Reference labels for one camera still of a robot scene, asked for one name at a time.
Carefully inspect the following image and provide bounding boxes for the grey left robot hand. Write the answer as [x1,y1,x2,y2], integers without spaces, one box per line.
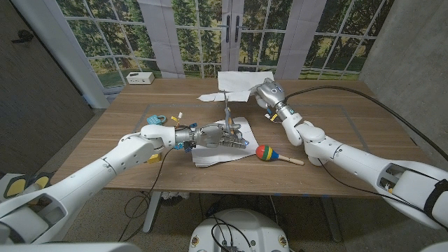
[174,122,251,151]

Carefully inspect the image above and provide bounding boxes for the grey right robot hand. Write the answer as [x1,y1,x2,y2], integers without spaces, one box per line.
[254,77,297,123]

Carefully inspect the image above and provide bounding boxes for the grey scissors with orange handles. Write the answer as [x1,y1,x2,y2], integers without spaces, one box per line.
[222,90,243,141]

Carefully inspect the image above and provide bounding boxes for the colourful wooden maraca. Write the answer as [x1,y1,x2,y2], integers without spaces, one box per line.
[255,145,305,166]

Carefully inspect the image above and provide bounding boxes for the teal toy padlock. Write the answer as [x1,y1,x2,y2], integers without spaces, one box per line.
[146,114,167,126]

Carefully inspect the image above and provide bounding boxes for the white baseball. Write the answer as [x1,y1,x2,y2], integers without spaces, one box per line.
[307,153,326,167]

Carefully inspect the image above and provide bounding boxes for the white power strip box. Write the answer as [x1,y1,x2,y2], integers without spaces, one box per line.
[126,71,155,85]

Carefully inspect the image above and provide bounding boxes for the white table leg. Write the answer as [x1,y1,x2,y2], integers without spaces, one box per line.
[142,191,162,234]

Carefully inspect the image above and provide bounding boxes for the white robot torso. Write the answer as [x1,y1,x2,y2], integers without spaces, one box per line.
[188,209,291,252]

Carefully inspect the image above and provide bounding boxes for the printed window backdrop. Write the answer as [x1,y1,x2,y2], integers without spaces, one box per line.
[55,0,395,88]

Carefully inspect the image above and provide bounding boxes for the grey table leg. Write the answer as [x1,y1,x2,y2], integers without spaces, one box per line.
[321,196,342,243]

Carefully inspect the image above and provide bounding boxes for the white pillar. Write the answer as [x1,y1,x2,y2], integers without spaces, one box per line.
[12,0,111,109]

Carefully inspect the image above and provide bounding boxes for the yellow and black pad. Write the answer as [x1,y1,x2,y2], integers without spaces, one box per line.
[27,171,53,192]
[3,174,29,199]

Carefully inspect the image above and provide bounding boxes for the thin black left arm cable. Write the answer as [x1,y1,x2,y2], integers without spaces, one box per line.
[118,148,174,242]

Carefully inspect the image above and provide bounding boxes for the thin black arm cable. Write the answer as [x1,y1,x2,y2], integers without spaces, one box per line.
[118,148,174,242]
[316,159,426,213]

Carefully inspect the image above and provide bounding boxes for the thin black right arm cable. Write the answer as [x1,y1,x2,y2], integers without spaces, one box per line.
[316,159,426,213]

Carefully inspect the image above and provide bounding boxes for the black floor cable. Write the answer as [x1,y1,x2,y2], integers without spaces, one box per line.
[122,192,151,221]

